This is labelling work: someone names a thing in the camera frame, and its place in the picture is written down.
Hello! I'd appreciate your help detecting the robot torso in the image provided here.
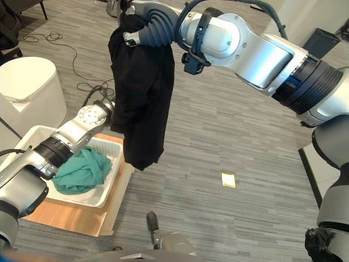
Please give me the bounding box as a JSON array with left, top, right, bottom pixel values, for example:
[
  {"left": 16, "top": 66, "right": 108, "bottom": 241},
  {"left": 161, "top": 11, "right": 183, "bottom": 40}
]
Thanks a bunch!
[{"left": 81, "top": 247, "right": 155, "bottom": 262}]

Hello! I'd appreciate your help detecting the black floor cable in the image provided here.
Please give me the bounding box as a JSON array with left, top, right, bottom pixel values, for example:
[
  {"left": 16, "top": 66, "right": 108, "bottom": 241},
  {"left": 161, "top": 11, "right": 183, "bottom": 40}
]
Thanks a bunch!
[{"left": 18, "top": 31, "right": 116, "bottom": 102}]

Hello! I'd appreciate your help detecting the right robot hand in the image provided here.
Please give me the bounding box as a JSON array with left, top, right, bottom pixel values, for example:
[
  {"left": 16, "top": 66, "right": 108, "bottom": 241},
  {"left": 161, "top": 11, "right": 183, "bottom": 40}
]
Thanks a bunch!
[{"left": 122, "top": 0, "right": 183, "bottom": 48}]

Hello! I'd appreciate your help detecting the black right arm hose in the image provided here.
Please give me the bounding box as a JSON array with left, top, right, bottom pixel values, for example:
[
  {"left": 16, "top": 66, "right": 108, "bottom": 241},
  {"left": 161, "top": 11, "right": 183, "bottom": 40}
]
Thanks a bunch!
[{"left": 179, "top": 0, "right": 290, "bottom": 41}]

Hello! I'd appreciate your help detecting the wooden board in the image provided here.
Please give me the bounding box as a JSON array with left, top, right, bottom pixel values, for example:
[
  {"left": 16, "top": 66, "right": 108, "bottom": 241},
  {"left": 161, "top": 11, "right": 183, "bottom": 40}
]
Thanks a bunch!
[{"left": 21, "top": 133, "right": 136, "bottom": 237}]

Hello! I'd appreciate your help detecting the black waste bin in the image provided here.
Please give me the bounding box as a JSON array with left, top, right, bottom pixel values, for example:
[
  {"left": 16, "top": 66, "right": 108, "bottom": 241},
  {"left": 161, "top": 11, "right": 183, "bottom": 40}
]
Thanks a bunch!
[{"left": 303, "top": 27, "right": 342, "bottom": 59}]

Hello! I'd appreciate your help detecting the robot leg with dark foot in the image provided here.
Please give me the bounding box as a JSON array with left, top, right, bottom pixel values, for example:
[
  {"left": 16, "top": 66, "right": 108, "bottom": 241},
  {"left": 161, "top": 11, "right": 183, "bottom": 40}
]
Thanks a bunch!
[{"left": 146, "top": 211, "right": 197, "bottom": 258}]

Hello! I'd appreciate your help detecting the dark chair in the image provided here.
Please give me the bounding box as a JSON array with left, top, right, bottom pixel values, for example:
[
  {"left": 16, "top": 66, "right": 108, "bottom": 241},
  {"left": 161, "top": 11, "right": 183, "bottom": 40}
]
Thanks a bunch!
[{"left": 0, "top": 0, "right": 49, "bottom": 58}]

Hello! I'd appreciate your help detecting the black garment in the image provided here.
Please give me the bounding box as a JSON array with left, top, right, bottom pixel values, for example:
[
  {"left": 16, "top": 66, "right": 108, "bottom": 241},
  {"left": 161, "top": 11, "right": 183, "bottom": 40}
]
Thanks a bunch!
[{"left": 108, "top": 0, "right": 176, "bottom": 172}]

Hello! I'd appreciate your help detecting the white round bin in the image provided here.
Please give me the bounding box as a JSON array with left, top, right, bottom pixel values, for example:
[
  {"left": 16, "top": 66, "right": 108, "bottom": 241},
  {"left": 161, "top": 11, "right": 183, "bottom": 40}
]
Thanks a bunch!
[{"left": 0, "top": 56, "right": 68, "bottom": 138}]

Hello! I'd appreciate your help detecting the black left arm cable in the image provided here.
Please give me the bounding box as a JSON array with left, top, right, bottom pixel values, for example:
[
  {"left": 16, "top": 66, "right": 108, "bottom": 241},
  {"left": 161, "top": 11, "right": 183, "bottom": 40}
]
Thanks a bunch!
[{"left": 0, "top": 146, "right": 33, "bottom": 158}]

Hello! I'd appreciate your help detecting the green garment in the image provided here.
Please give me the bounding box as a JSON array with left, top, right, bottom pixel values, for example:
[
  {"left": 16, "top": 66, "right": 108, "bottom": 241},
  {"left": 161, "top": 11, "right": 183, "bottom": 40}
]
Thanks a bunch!
[{"left": 51, "top": 147, "right": 112, "bottom": 196}]

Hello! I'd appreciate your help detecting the yellow paper note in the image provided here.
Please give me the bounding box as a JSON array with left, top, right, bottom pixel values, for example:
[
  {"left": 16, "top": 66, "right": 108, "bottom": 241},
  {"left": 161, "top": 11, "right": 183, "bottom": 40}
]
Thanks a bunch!
[{"left": 221, "top": 172, "right": 237, "bottom": 189}]

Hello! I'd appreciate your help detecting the white plastic laundry basket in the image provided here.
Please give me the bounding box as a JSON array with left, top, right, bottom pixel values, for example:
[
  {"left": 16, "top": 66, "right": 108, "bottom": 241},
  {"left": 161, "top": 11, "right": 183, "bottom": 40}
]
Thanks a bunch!
[{"left": 13, "top": 124, "right": 125, "bottom": 210}]

